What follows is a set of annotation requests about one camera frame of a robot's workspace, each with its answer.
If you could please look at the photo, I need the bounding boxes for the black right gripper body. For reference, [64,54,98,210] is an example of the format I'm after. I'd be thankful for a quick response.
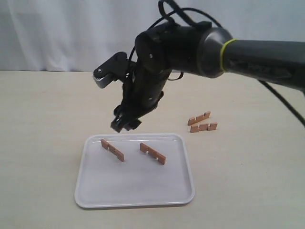
[113,59,172,125]

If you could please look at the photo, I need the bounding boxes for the wooden notched piece two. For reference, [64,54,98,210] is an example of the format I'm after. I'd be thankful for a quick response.
[101,139,124,162]

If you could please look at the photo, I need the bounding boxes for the wooden notched piece one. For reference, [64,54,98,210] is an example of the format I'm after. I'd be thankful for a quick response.
[139,143,166,165]

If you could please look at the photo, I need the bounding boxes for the wooden notched piece three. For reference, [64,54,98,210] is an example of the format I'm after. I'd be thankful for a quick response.
[187,111,211,126]

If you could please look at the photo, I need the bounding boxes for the wooden notched piece four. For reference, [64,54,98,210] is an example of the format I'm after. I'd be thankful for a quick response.
[190,123,218,133]

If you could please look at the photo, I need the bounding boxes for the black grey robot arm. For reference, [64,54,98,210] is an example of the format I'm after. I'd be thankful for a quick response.
[111,25,305,132]

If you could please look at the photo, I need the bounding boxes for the white plastic tray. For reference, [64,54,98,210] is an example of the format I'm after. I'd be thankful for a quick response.
[74,133,195,209]

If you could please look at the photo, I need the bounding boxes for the white backdrop curtain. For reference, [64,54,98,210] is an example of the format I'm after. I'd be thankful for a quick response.
[0,0,305,72]

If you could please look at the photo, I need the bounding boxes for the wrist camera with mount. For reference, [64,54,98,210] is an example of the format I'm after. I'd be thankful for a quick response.
[92,52,136,89]

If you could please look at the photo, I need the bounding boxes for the black cable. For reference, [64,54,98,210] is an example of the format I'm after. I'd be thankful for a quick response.
[157,0,305,127]

